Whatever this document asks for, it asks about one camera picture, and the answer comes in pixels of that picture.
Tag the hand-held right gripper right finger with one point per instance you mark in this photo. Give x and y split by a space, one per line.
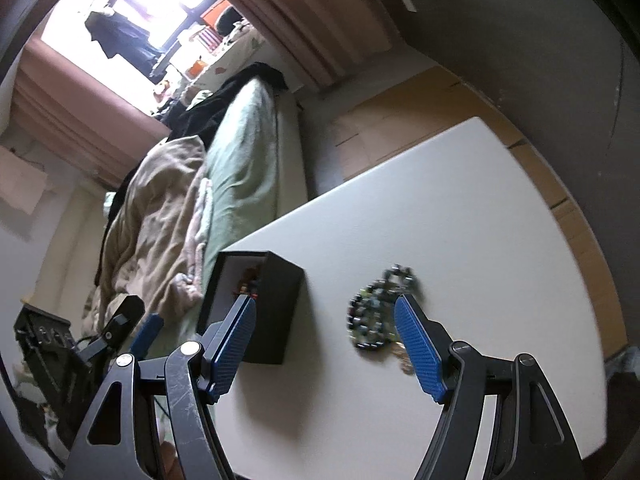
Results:
417 355

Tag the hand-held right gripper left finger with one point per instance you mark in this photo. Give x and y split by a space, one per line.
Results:
232 350

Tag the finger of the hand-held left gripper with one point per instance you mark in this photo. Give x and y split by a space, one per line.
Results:
120 322
147 332

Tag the black box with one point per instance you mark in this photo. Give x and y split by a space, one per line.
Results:
280 300

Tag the beige blanket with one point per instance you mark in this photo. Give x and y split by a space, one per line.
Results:
155 220

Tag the bed with green sheet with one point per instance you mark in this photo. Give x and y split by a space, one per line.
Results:
240 150

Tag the small orange object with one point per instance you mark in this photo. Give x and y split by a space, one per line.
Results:
197 66

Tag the dark hanging garment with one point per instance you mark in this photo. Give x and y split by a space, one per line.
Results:
125 35

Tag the leaf print cloth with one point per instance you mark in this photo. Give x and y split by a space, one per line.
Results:
235 55

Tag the striped box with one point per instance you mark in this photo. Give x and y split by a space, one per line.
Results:
209 39

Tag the black bag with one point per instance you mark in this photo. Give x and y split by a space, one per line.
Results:
227 20

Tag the orange box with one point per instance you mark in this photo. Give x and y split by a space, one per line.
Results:
215 10

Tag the wide pink curtain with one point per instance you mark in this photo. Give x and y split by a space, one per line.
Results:
310 20

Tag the beige wall paper sheet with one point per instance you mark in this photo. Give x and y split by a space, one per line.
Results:
22 180

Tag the white wall socket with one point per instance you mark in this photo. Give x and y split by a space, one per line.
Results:
409 3

